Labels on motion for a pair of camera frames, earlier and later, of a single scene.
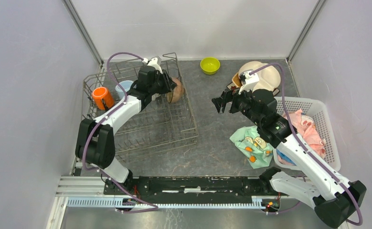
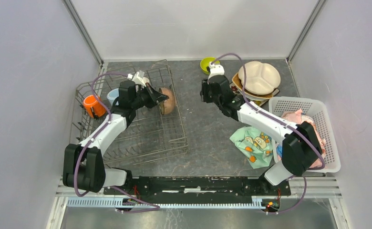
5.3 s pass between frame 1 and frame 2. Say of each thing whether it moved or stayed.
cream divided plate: stayed
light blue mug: moved
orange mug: moved
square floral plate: stayed
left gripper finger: moved
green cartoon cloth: stayed
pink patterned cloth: stayed
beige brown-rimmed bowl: moved
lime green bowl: stayed
